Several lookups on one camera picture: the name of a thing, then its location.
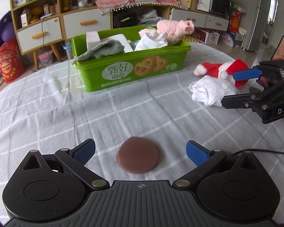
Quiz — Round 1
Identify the Santa Claus plush toy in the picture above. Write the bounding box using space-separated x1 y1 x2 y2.
193 59 248 88

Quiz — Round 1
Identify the white cloth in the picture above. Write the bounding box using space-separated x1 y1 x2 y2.
134 29 168 51

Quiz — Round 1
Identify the white towel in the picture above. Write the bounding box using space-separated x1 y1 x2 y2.
189 75 239 107

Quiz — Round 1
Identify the brown round pad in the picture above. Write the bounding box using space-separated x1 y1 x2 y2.
116 137 161 174

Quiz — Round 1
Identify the yellow egg tray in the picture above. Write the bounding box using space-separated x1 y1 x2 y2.
183 35 200 43

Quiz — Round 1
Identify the grey checked table cloth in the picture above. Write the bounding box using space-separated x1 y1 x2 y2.
0 43 284 223

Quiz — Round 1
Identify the grey refrigerator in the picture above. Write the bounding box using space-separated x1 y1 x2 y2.
233 0 271 52

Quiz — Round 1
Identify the black white microwave oven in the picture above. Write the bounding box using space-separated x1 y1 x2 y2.
196 0 233 16

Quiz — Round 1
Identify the green plastic cookie bin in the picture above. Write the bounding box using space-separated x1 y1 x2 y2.
74 42 191 92

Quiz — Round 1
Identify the clear storage box blue lid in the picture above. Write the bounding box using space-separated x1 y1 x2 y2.
61 41 74 59

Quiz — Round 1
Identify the grey knit cloth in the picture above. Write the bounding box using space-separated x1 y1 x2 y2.
73 40 125 64

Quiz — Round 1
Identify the red snack bucket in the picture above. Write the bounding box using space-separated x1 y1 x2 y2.
0 39 24 83

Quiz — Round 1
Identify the black bag in cabinet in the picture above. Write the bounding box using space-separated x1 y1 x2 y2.
113 10 137 28

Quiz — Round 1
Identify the purple plush toy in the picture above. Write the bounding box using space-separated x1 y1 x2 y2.
0 11 16 47

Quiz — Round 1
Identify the wooden cabinet with drawers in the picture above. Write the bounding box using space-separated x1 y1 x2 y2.
10 0 229 70

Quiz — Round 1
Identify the white cup on cabinet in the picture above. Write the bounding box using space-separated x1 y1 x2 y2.
77 0 88 9

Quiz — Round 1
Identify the pink lace cabinet cloth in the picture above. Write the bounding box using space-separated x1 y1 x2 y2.
94 0 188 13

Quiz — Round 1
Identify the black power cable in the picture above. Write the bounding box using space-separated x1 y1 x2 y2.
233 148 284 156

